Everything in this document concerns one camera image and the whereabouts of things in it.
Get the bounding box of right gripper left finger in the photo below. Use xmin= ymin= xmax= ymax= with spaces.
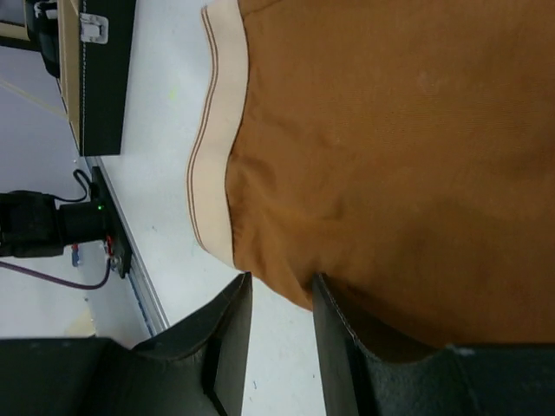
xmin=1 ymin=273 xmax=252 ymax=415

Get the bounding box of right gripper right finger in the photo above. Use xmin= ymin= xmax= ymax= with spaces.
xmin=313 ymin=274 xmax=554 ymax=415

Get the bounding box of orange underwear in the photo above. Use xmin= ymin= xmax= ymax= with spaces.
xmin=186 ymin=1 xmax=554 ymax=361

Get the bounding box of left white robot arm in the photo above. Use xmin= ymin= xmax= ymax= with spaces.
xmin=1 ymin=191 xmax=108 ymax=258

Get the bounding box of rolled black underwear in box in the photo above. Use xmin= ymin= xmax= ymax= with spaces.
xmin=34 ymin=1 xmax=61 ymax=79

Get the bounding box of wooden compartment organizer box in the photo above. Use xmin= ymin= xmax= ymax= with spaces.
xmin=57 ymin=0 xmax=136 ymax=157

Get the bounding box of glass box lid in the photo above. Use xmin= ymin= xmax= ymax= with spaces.
xmin=0 ymin=0 xmax=36 ymax=50

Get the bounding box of aluminium mounting rail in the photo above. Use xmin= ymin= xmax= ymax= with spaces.
xmin=85 ymin=156 xmax=170 ymax=337

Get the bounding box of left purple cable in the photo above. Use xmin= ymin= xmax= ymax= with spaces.
xmin=0 ymin=253 xmax=113 ymax=290

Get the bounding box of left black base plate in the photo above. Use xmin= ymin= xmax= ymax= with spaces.
xmin=90 ymin=166 xmax=132 ymax=278

